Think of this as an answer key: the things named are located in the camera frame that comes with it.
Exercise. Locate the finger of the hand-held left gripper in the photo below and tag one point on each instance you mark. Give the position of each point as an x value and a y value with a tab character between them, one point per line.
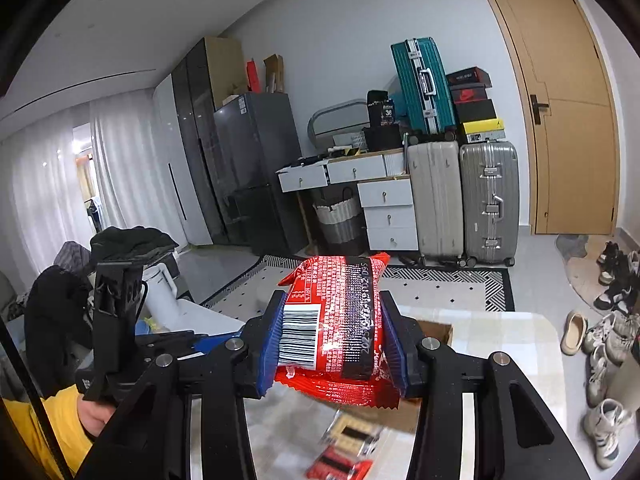
215	342

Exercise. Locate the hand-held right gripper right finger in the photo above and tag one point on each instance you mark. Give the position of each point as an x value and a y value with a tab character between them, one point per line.
395	355

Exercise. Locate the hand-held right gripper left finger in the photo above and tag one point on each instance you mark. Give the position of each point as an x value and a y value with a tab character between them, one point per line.
272	345

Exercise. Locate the red black snack packet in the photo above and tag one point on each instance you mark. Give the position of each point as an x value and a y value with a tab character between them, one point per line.
335	465
340	320

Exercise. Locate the beige cracker packet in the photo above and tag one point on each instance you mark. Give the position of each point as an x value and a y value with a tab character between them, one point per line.
350	432

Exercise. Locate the person's left hand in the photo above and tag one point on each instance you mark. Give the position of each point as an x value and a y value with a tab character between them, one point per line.
95	415

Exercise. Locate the white floor appliance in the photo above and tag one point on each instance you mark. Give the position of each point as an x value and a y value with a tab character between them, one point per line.
160	290

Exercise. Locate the chair with black clothing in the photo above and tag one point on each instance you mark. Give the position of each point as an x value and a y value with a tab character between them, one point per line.
55	320

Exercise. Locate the plaid cloth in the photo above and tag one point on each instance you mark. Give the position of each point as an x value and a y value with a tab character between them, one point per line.
72	257

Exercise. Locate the dark folded cloth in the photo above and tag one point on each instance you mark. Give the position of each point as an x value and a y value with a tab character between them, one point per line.
132	242

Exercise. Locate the patterned black white rug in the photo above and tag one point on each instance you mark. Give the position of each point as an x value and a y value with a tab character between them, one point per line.
450	285

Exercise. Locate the checkered tablecloth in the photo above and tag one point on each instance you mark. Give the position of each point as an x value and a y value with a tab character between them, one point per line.
495	335

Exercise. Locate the woven laundry basket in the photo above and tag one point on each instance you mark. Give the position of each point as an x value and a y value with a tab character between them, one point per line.
337	220

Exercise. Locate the white drawer desk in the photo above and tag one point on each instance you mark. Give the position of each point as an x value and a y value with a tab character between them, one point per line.
387	210

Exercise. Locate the white sheer curtains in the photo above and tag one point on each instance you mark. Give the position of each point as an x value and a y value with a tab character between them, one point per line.
125	160

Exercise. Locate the beige suitcase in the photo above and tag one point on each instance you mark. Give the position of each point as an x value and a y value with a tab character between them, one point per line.
435	200

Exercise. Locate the tall grey white cabinet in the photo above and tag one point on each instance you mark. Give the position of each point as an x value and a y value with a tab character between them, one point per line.
185	150

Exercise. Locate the dark grey fridge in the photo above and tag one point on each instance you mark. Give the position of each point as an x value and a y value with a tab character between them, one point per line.
260	170

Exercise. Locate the silver suitcase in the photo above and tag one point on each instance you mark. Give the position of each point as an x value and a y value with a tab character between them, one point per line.
490	200

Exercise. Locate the grey beige door mat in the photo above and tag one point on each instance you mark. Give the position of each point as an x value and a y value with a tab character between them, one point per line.
575	260

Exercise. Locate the scattered sneakers group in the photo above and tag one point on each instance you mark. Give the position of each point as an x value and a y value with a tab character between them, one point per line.
607	340

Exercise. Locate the black storage box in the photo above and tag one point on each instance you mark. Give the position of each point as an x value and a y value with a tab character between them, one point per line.
382	139

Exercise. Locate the white plastic basket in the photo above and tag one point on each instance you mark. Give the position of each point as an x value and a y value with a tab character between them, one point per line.
349	140

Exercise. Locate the black printed pouch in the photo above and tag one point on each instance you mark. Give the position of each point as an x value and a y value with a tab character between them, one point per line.
390	114

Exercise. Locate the yellow black shoe box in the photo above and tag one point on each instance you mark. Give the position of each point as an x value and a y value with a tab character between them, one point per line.
482	130

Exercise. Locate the black cylinder container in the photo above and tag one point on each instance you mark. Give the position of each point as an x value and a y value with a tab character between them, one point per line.
376	107

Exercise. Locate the plain black shoe box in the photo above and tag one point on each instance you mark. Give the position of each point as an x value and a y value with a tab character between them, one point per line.
475	111

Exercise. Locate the tall brown cardboard box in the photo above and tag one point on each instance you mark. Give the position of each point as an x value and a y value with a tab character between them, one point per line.
225	70

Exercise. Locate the red paper bag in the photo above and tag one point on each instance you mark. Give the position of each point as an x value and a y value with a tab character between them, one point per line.
253	77

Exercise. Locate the brown paper bag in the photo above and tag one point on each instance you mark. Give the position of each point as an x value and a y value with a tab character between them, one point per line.
274	74

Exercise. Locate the teal suitcase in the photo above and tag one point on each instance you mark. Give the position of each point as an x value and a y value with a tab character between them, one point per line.
422	85

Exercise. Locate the red black shoe box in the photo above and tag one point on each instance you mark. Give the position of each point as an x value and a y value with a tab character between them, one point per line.
470	94

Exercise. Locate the flat black shoe box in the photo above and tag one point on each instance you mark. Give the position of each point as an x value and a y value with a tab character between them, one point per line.
467	77

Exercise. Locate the wooden door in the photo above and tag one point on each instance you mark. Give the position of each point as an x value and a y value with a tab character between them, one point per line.
560	110

